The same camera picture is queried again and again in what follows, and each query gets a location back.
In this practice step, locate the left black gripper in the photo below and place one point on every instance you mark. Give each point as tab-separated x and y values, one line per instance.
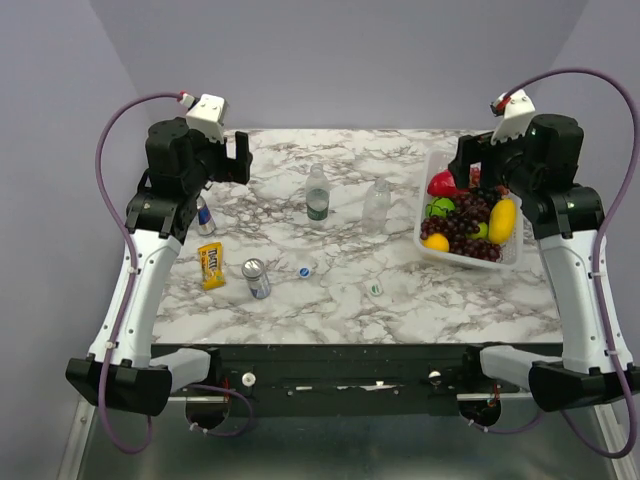
235	170

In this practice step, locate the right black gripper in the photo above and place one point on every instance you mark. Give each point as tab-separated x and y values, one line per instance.
475	148

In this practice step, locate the clear unlabeled plastic bottle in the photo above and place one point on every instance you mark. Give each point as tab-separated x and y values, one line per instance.
376	205

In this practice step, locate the blue white bottle cap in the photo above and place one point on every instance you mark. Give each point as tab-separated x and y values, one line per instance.
304	272

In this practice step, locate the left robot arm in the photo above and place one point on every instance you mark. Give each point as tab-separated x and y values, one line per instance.
119	371

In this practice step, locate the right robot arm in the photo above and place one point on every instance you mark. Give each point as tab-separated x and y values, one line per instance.
539	166

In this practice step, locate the green label water bottle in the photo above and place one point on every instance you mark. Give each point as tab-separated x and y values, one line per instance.
317	195

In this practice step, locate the dark purple grape bunch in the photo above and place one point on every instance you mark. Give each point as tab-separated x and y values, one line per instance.
471	208

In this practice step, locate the red dragon fruit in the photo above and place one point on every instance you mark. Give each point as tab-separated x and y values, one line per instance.
443	185

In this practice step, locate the white plastic fruit basket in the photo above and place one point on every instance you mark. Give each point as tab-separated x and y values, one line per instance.
437	160

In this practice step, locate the upright red bull can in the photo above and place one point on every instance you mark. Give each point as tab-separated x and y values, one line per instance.
206	223

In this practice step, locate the green striped ball fruit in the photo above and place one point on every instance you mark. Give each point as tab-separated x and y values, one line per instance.
439	207

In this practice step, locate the yellow m&m's candy bag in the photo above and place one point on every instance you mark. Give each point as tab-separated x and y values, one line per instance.
210	257

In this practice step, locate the orange fruit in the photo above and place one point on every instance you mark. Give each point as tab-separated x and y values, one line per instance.
436	242

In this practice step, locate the tilted silver drink can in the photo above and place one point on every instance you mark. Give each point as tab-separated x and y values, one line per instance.
254	272

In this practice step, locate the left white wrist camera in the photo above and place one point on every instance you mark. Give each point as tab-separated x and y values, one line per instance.
207	117

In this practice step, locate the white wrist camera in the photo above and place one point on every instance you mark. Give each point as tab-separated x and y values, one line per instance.
515	112
207	117

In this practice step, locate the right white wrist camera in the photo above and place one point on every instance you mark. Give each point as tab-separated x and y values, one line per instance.
515	112

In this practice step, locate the black mounting base rail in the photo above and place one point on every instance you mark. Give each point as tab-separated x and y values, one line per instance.
308	380

